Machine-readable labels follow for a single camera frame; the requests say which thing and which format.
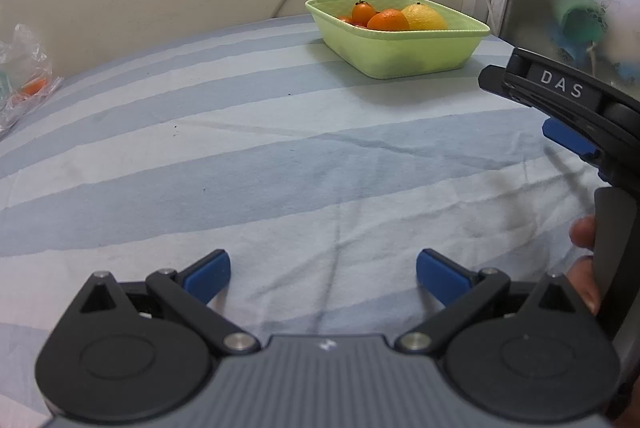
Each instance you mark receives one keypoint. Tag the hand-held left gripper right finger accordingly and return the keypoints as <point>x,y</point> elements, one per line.
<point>440,275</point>

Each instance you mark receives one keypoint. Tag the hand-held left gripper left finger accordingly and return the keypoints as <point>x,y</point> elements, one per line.
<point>207,275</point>

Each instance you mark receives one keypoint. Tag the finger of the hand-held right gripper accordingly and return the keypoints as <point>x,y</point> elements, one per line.
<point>570,138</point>
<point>492,76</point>

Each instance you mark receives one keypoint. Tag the large yellow lemon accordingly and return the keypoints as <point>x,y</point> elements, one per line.
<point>424,17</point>

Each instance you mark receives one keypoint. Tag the light green plastic basin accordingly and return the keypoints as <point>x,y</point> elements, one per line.
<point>400,52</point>

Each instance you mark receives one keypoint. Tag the large mandarin orange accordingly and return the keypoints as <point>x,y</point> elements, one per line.
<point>389,21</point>

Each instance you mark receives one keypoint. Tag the orange cherry tomato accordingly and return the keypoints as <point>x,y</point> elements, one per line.
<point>345,19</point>
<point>363,12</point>

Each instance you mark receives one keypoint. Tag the person's right hand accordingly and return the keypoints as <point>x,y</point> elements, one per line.
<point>582,233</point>

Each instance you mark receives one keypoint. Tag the green object behind glass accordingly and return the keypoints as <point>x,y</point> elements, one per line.
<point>580,20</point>

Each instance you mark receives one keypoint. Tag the striped blue bedsheet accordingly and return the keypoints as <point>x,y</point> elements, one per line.
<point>250,157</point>

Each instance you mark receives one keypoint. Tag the orange item inside bag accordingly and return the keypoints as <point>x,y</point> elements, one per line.
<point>34,86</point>

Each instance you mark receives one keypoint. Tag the clear plastic bag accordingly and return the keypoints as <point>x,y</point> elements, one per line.
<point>25,67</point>

